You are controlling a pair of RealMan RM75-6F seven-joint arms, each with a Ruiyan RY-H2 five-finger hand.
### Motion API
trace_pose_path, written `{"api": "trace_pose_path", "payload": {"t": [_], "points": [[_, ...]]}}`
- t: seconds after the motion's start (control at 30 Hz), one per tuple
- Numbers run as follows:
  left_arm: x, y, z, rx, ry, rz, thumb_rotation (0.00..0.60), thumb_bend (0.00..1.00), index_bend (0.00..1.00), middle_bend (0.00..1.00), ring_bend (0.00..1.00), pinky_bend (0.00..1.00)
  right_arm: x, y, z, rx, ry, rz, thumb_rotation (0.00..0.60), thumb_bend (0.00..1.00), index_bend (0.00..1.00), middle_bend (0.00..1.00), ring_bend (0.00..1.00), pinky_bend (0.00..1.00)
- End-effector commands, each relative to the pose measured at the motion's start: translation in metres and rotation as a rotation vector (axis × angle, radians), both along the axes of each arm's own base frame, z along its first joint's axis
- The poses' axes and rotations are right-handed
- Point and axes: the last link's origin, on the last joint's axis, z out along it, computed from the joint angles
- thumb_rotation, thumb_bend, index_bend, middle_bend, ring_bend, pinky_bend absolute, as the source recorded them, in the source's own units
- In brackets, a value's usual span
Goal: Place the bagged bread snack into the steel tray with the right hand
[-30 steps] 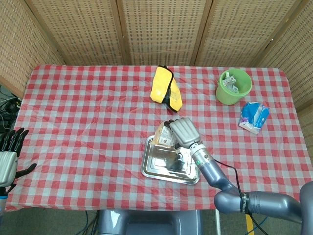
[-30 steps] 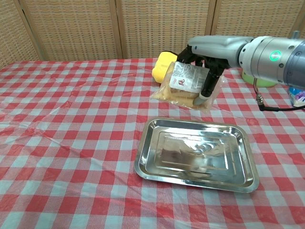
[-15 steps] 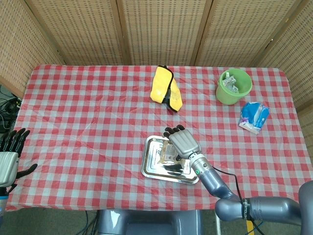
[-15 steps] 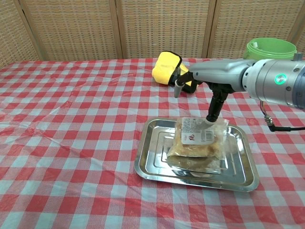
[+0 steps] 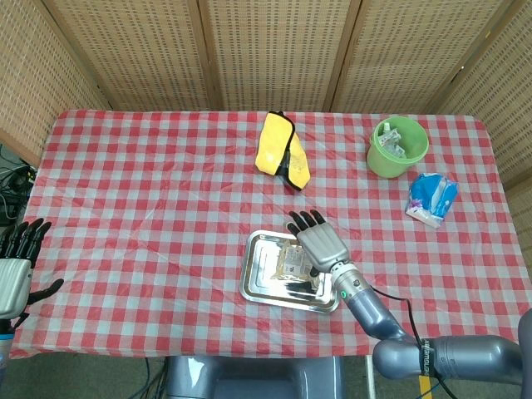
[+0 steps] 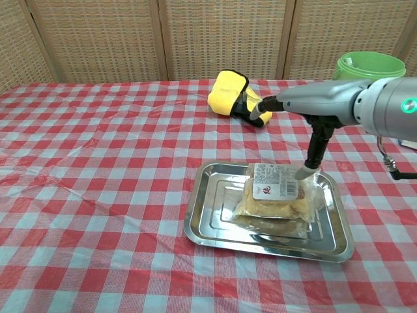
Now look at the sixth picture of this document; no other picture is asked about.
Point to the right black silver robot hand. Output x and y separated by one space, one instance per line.
322 98

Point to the brown snack packet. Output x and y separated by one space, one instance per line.
277 199

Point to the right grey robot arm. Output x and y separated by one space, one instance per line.
391 104

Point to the silver metal tray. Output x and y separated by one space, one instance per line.
211 215

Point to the white packets in bucket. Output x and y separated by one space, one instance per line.
349 60

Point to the green plastic bucket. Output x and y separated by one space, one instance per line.
371 66

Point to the yellow black folded cloth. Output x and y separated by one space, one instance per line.
228 94

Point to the blue white tissue pack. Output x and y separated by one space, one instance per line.
408 143

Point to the woven wood-framed folding screen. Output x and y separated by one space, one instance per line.
195 36

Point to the red white checkered tablecloth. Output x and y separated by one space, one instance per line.
97 195

